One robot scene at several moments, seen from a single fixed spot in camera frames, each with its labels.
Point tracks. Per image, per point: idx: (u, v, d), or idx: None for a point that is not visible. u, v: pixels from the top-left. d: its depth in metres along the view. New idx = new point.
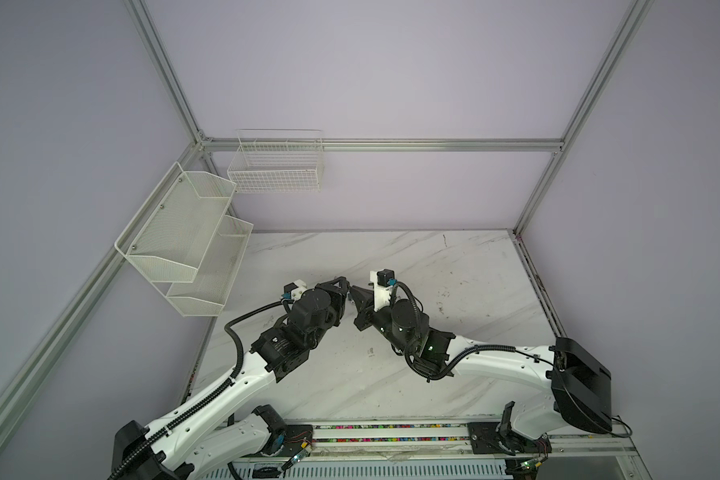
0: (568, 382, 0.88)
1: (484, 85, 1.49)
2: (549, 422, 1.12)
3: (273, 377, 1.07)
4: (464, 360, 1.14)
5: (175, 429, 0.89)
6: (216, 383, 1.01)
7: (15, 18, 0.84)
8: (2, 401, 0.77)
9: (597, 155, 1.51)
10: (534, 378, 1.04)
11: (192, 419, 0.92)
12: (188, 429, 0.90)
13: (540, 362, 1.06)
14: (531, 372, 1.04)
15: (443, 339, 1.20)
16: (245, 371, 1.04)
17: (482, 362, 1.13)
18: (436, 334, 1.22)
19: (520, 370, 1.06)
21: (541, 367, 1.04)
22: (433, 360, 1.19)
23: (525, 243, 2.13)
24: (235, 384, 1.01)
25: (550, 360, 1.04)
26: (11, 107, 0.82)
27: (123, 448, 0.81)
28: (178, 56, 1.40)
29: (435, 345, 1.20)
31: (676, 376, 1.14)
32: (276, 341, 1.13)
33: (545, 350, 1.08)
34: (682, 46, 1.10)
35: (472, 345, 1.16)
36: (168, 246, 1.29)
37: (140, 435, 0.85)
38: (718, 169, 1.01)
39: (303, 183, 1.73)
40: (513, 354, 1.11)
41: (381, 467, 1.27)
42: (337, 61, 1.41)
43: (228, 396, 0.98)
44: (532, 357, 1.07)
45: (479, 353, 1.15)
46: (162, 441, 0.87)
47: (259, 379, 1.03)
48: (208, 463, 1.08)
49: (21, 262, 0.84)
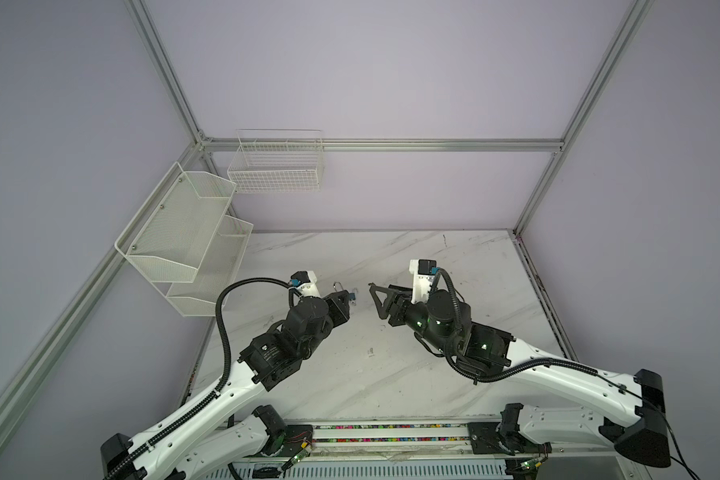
0: (665, 429, 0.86)
1: (483, 85, 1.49)
2: (565, 434, 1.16)
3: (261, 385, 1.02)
4: (528, 370, 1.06)
5: (157, 445, 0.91)
6: (202, 394, 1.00)
7: (16, 18, 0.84)
8: (1, 402, 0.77)
9: (597, 155, 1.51)
10: (618, 410, 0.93)
11: (175, 433, 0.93)
12: (169, 444, 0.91)
13: (626, 394, 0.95)
14: (616, 402, 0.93)
15: (500, 339, 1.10)
16: (231, 382, 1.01)
17: (550, 378, 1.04)
18: (493, 333, 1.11)
19: (602, 398, 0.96)
21: (628, 400, 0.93)
22: (482, 360, 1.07)
23: (524, 243, 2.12)
24: (219, 396, 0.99)
25: (637, 394, 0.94)
26: (13, 107, 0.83)
27: (106, 462, 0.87)
28: (178, 55, 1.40)
29: (489, 344, 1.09)
31: (677, 376, 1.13)
32: (267, 349, 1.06)
33: (632, 382, 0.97)
34: (683, 46, 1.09)
35: (542, 356, 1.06)
36: (168, 246, 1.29)
37: (123, 449, 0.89)
38: (719, 168, 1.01)
39: (304, 183, 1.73)
40: (594, 378, 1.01)
41: (381, 467, 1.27)
42: (337, 61, 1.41)
43: (211, 409, 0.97)
44: (616, 386, 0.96)
45: (550, 367, 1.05)
46: (145, 456, 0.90)
47: (245, 392, 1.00)
48: (200, 469, 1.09)
49: (22, 262, 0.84)
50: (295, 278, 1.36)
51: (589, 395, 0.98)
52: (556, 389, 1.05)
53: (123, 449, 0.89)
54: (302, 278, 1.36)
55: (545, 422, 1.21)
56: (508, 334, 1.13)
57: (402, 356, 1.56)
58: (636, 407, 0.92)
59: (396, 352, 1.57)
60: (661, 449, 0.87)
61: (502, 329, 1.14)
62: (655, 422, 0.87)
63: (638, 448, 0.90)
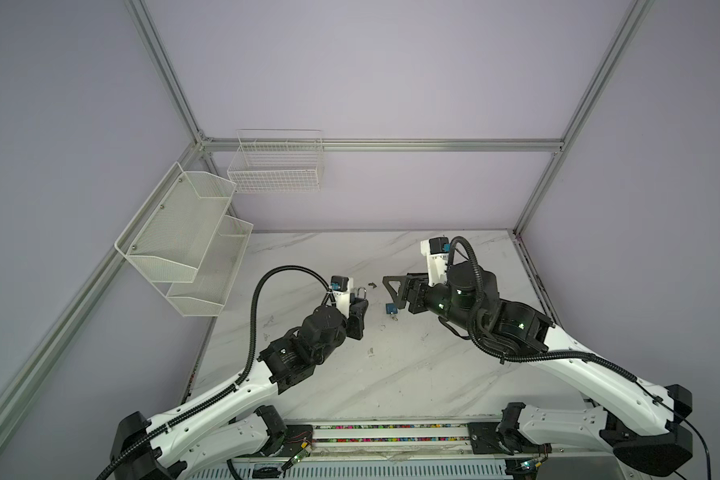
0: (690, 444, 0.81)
1: (484, 85, 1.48)
2: (566, 436, 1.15)
3: (276, 389, 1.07)
4: (564, 361, 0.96)
5: (175, 427, 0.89)
6: (221, 386, 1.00)
7: (16, 17, 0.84)
8: (1, 402, 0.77)
9: (597, 155, 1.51)
10: (647, 419, 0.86)
11: (192, 419, 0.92)
12: (185, 430, 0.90)
13: (660, 405, 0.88)
14: (647, 412, 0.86)
15: (537, 321, 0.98)
16: (249, 378, 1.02)
17: (585, 373, 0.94)
18: (531, 313, 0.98)
19: (634, 404, 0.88)
21: (661, 412, 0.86)
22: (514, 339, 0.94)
23: (524, 243, 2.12)
24: (238, 390, 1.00)
25: (670, 407, 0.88)
26: (12, 106, 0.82)
27: (122, 438, 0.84)
28: (178, 55, 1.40)
29: (527, 324, 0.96)
31: (677, 376, 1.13)
32: (284, 353, 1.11)
33: (666, 394, 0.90)
34: (683, 46, 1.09)
35: (584, 351, 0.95)
36: (168, 246, 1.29)
37: (141, 428, 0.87)
38: (719, 168, 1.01)
39: (304, 183, 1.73)
40: (630, 383, 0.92)
41: (381, 467, 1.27)
42: (337, 61, 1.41)
43: (229, 401, 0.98)
44: (652, 396, 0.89)
45: (589, 363, 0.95)
46: (162, 437, 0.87)
47: (262, 389, 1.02)
48: (201, 461, 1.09)
49: (23, 262, 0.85)
50: (335, 281, 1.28)
51: (621, 398, 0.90)
52: (583, 384, 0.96)
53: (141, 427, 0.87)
54: (343, 284, 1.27)
55: (546, 423, 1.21)
56: (547, 317, 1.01)
57: (402, 356, 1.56)
58: (668, 420, 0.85)
59: (396, 352, 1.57)
60: (672, 460, 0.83)
61: (542, 312, 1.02)
62: (685, 439, 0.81)
63: (644, 455, 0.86)
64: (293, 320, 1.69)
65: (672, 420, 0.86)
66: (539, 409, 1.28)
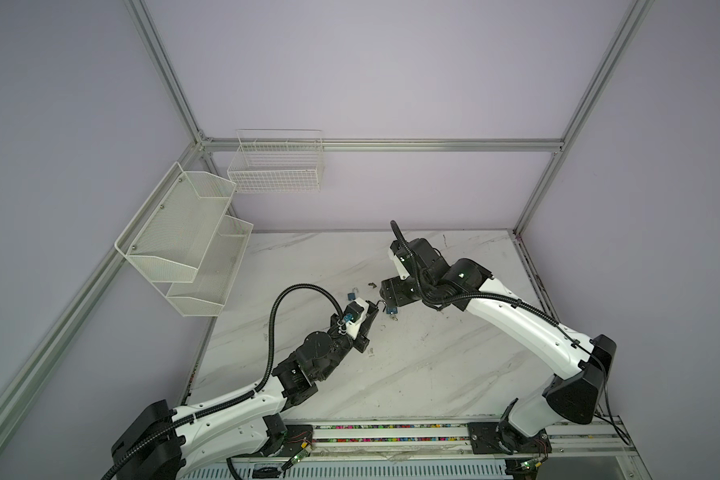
0: (600, 384, 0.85)
1: (483, 84, 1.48)
2: (541, 418, 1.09)
3: (283, 405, 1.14)
4: (493, 304, 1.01)
5: (199, 419, 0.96)
6: (240, 392, 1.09)
7: (16, 19, 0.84)
8: (3, 400, 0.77)
9: (597, 155, 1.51)
10: (562, 360, 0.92)
11: (214, 415, 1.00)
12: (207, 424, 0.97)
13: (577, 348, 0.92)
14: (564, 353, 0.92)
15: (477, 272, 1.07)
16: (265, 389, 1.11)
17: (512, 316, 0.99)
18: (474, 266, 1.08)
19: (551, 346, 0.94)
21: (575, 353, 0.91)
22: (453, 285, 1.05)
23: (524, 243, 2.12)
24: (254, 397, 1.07)
25: (587, 350, 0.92)
26: (12, 105, 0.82)
27: (147, 424, 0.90)
28: (178, 55, 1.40)
29: (467, 274, 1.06)
31: (676, 377, 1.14)
32: (293, 373, 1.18)
33: (587, 340, 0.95)
34: (683, 46, 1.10)
35: (512, 296, 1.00)
36: (168, 246, 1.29)
37: (165, 418, 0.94)
38: (718, 168, 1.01)
39: (304, 183, 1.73)
40: (552, 328, 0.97)
41: (381, 467, 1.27)
42: (336, 61, 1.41)
43: (247, 405, 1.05)
44: (570, 340, 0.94)
45: (517, 308, 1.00)
46: (186, 427, 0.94)
47: (276, 400, 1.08)
48: (200, 459, 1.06)
49: (22, 262, 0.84)
50: (349, 313, 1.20)
51: (541, 340, 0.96)
52: (512, 330, 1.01)
53: (166, 416, 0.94)
54: (356, 313, 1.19)
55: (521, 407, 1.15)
56: (487, 271, 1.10)
57: (402, 356, 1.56)
58: (581, 361, 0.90)
59: (396, 352, 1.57)
60: (587, 400, 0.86)
61: (483, 266, 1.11)
62: (594, 377, 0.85)
63: (564, 398, 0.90)
64: (293, 321, 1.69)
65: (586, 360, 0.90)
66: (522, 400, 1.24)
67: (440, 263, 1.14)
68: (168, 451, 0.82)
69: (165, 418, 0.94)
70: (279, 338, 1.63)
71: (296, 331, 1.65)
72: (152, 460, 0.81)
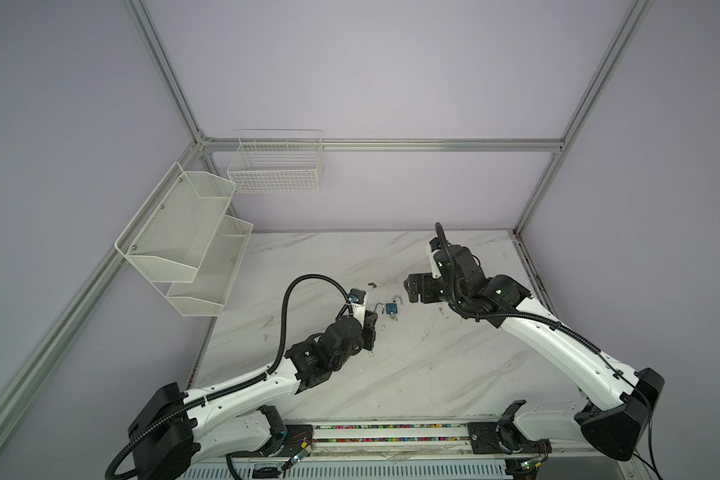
0: (644, 419, 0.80)
1: (482, 85, 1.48)
2: (552, 429, 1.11)
3: (296, 388, 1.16)
4: (530, 325, 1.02)
5: (211, 402, 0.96)
6: (251, 374, 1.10)
7: (16, 19, 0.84)
8: (1, 402, 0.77)
9: (597, 155, 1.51)
10: (602, 389, 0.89)
11: (225, 398, 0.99)
12: (219, 406, 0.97)
13: (620, 379, 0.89)
14: (604, 382, 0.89)
15: (514, 289, 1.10)
16: (278, 371, 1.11)
17: (551, 340, 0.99)
18: (511, 284, 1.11)
19: (592, 374, 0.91)
21: (618, 384, 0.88)
22: (489, 300, 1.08)
23: (524, 243, 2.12)
24: (267, 380, 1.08)
25: (630, 381, 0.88)
26: (12, 106, 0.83)
27: (159, 407, 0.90)
28: (177, 55, 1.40)
29: (504, 290, 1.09)
31: (675, 376, 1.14)
32: (307, 355, 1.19)
33: (631, 372, 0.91)
34: (684, 46, 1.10)
35: (551, 319, 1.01)
36: (168, 246, 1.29)
37: (177, 400, 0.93)
38: (718, 167, 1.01)
39: (304, 183, 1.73)
40: (593, 355, 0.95)
41: (381, 467, 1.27)
42: (336, 61, 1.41)
43: (260, 388, 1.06)
44: (613, 369, 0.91)
45: (556, 332, 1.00)
46: (197, 410, 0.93)
47: (289, 382, 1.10)
48: (210, 447, 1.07)
49: (22, 262, 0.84)
50: (353, 294, 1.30)
51: (581, 367, 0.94)
52: (551, 354, 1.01)
53: (178, 399, 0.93)
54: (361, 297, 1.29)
55: (534, 414, 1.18)
56: (524, 289, 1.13)
57: (402, 356, 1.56)
58: (624, 392, 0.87)
59: (396, 352, 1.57)
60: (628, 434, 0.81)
61: (521, 285, 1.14)
62: (637, 409, 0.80)
63: (602, 430, 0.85)
64: (293, 321, 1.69)
65: (629, 392, 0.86)
66: (534, 407, 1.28)
67: (477, 275, 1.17)
68: (180, 434, 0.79)
69: (177, 401, 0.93)
70: (279, 338, 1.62)
71: (296, 331, 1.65)
72: (165, 442, 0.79)
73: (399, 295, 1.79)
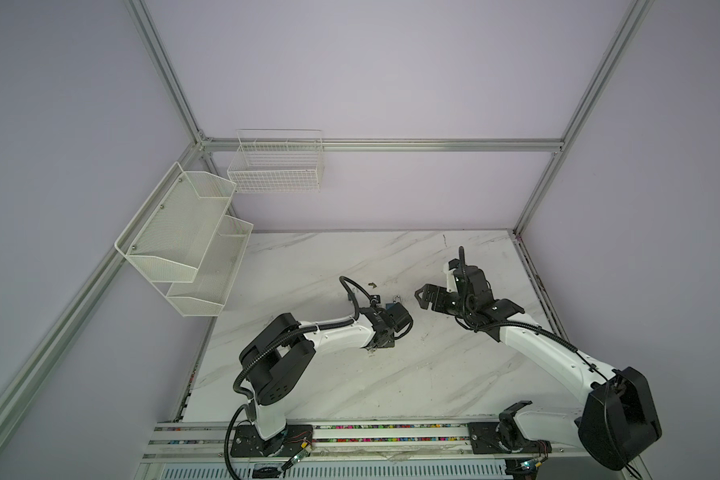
0: (615, 408, 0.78)
1: (482, 87, 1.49)
2: (549, 429, 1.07)
3: (366, 342, 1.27)
4: (518, 331, 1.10)
5: (320, 333, 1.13)
6: (339, 318, 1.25)
7: (16, 20, 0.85)
8: (1, 403, 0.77)
9: (596, 155, 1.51)
10: (577, 382, 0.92)
11: (330, 331, 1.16)
12: (326, 336, 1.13)
13: (595, 372, 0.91)
14: (578, 374, 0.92)
15: (509, 307, 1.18)
16: (358, 320, 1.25)
17: (534, 343, 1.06)
18: (509, 303, 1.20)
19: (568, 368, 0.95)
21: (590, 375, 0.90)
22: (487, 315, 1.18)
23: (524, 243, 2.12)
24: (353, 324, 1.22)
25: (604, 374, 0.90)
26: (11, 105, 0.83)
27: (278, 330, 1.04)
28: (178, 55, 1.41)
29: (500, 308, 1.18)
31: (674, 376, 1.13)
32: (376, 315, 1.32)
33: (607, 365, 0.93)
34: (684, 47, 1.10)
35: (534, 324, 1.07)
36: (169, 246, 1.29)
37: (292, 325, 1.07)
38: (719, 167, 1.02)
39: (305, 184, 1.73)
40: (572, 353, 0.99)
41: (381, 467, 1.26)
42: (336, 61, 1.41)
43: (351, 329, 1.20)
44: (588, 364, 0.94)
45: (539, 335, 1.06)
46: (312, 335, 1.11)
47: (367, 331, 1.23)
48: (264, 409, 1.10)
49: (21, 264, 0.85)
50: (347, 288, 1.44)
51: (560, 364, 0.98)
52: (538, 357, 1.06)
53: (292, 326, 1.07)
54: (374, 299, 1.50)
55: (534, 413, 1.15)
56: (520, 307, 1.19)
57: (402, 356, 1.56)
58: (593, 382, 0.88)
59: (396, 352, 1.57)
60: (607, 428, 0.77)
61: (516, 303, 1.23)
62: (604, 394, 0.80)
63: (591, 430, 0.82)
64: None
65: (602, 382, 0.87)
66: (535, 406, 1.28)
67: (486, 294, 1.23)
68: (304, 349, 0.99)
69: (292, 326, 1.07)
70: None
71: None
72: (291, 356, 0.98)
73: (399, 295, 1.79)
